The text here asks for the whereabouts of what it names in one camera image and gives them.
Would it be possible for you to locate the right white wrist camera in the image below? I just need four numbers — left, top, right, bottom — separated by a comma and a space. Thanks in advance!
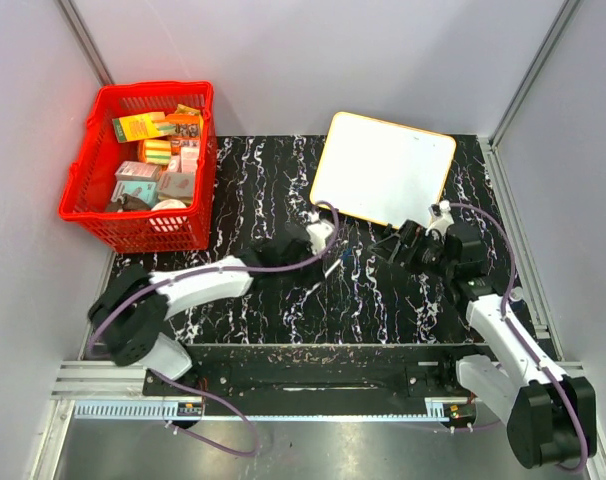
426, 200, 454, 240

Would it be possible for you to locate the white marker pen blue cap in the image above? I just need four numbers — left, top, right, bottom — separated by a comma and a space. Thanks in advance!
324, 249, 352, 278

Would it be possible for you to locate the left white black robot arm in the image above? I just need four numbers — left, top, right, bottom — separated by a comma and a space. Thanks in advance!
86, 230, 332, 396

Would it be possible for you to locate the red plastic shopping basket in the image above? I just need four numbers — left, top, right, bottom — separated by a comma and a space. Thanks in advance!
58, 81, 217, 254

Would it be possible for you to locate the yellow green box in basket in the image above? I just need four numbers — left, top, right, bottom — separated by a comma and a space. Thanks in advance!
112, 111, 165, 143

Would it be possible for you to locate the white board with orange frame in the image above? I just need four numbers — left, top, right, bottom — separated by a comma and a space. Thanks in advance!
310, 112, 457, 228

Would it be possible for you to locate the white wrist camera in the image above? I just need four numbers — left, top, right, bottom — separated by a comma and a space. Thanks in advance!
305, 212, 335, 254
426, 200, 454, 240

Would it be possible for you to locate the pink white box in basket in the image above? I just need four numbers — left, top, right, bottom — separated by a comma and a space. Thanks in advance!
180, 146, 200, 175

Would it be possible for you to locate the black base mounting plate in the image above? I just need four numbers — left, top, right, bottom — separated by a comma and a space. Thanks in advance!
141, 343, 479, 419

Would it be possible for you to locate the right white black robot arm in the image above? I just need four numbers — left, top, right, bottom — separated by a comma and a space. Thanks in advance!
370, 220, 597, 471

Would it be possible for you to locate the teal box in basket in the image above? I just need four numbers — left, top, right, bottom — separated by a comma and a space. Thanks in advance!
111, 180, 157, 206

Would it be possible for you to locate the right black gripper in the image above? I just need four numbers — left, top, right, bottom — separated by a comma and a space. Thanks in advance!
367, 220, 455, 279

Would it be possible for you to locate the orange snack packet in basket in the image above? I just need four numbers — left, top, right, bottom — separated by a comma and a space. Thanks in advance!
165, 104, 204, 138

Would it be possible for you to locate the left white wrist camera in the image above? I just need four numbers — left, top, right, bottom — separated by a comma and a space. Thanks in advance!
305, 212, 335, 254

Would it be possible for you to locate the grey slotted cable duct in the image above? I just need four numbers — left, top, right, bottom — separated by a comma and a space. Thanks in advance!
74, 400, 203, 421

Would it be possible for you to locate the white round lid in basket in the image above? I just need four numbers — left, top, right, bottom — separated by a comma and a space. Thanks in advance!
152, 199, 187, 211

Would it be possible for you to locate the striped yellow orange sponge pack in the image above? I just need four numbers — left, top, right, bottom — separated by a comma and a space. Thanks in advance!
137, 139, 172, 166

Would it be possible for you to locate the brown pink box in basket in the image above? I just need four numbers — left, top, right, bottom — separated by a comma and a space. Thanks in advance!
156, 172, 196, 199

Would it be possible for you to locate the grey pink box in basket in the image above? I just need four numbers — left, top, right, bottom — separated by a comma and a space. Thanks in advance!
115, 161, 162, 182

